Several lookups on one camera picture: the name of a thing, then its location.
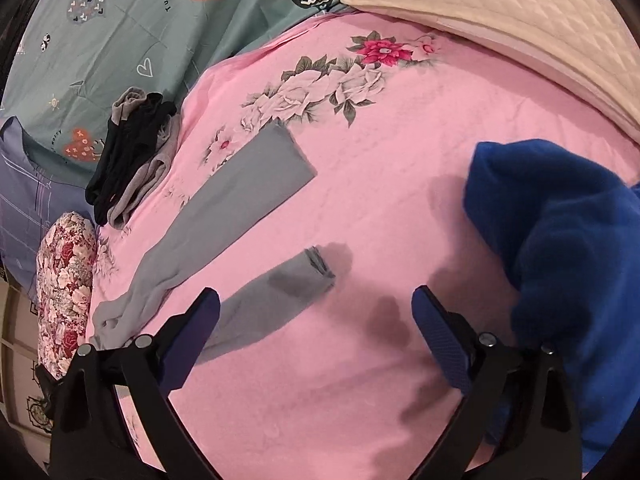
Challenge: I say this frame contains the grey-green fleece pants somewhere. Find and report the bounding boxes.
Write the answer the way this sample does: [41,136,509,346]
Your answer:
[90,122,335,363]

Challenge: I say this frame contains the red floral pillow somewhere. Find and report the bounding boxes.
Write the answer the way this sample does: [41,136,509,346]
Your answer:
[36,212,98,379]

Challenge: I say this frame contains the blue fleece garment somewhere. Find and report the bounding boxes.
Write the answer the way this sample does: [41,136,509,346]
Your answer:
[463,140,639,470]

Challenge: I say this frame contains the blue plaid sheet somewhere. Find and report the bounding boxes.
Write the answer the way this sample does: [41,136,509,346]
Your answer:
[0,117,93,297]

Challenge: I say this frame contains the folded grey pants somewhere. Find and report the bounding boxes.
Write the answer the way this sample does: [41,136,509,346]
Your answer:
[107,112,181,230]

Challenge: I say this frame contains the folded black pants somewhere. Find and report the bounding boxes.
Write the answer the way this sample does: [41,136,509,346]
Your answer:
[85,87,177,226]

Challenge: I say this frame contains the pink floral bed sheet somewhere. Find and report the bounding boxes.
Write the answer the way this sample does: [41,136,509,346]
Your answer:
[92,13,639,479]

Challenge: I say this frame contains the teal heart-print sheet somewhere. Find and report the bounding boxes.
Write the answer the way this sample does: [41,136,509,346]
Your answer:
[1,0,338,188]

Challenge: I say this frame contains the cream quilted pillow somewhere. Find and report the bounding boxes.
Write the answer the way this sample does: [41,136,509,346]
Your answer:
[342,0,639,139]

